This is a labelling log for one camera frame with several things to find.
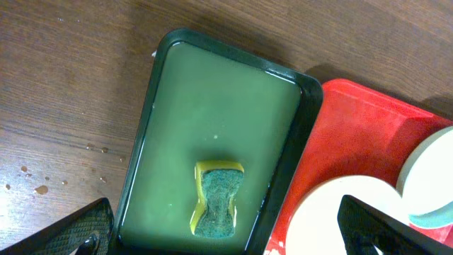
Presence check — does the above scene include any white plate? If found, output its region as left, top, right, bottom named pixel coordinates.
left=285, top=175, right=409, bottom=255

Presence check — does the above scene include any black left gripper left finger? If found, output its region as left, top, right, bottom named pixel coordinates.
left=1, top=198, right=114, bottom=254

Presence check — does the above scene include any yellow green sponge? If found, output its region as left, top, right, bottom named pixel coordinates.
left=190, top=160, right=245, bottom=239

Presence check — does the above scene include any light green plate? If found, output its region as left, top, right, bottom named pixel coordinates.
left=396, top=126, right=452, bottom=229

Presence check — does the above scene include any red plastic tray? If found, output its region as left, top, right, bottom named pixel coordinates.
left=265, top=79, right=452, bottom=254

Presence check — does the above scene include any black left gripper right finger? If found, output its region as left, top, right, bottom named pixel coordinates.
left=337, top=195, right=452, bottom=255

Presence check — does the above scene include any dark green tray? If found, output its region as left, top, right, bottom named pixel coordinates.
left=110, top=28, right=323, bottom=254

